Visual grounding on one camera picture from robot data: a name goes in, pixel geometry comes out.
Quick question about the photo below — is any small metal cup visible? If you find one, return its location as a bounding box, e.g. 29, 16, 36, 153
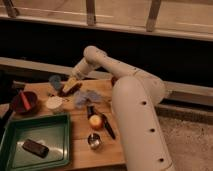
87, 133, 102, 150

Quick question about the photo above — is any orange fruit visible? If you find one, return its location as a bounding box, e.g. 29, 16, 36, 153
89, 115, 103, 130

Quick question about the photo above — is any dark red grape bunch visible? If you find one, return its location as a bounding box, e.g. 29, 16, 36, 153
57, 83, 82, 97

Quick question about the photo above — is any small black object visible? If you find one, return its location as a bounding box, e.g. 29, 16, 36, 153
87, 106, 95, 119

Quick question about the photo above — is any dark red bowl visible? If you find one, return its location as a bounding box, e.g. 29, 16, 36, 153
10, 91, 38, 114

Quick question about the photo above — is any black rectangular block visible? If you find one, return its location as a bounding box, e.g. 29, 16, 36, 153
22, 139, 49, 158

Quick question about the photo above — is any black handled knife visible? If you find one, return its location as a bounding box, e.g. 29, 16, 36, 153
101, 114, 116, 140

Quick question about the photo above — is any white round lid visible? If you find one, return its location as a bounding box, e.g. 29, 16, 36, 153
46, 96, 63, 110

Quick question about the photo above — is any red bowl blue inside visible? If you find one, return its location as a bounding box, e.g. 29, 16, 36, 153
111, 76, 118, 86

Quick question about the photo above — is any red utensil in bowl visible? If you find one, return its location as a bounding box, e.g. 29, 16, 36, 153
20, 91, 31, 110

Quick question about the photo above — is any wooden cutting board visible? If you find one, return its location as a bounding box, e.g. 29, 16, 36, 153
9, 78, 127, 171

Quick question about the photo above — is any crumpled blue cloth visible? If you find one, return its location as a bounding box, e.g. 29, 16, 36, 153
74, 90, 102, 106

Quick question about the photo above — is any green plastic tray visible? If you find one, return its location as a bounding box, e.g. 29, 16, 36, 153
0, 114, 70, 171

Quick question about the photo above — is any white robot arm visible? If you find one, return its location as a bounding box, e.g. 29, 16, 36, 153
63, 46, 175, 171

